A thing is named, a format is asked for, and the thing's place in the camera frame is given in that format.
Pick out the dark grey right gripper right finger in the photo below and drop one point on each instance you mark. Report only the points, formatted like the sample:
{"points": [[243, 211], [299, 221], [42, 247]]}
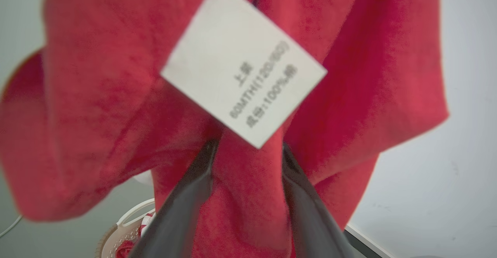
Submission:
{"points": [[310, 223]]}

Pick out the cream perforated laundry basket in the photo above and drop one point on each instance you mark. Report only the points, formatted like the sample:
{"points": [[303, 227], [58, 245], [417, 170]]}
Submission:
{"points": [[112, 236]]}

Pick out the black and white baseboard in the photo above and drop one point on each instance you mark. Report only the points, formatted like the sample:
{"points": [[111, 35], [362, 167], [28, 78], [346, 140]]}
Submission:
{"points": [[365, 244]]}

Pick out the red garment with white label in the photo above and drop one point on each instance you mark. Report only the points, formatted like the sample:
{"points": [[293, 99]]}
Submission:
{"points": [[97, 95]]}

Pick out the red white striped cloth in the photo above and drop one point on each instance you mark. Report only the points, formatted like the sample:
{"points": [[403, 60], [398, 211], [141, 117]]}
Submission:
{"points": [[146, 221]]}

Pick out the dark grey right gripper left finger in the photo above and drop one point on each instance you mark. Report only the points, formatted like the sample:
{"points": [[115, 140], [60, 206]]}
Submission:
{"points": [[174, 219]]}

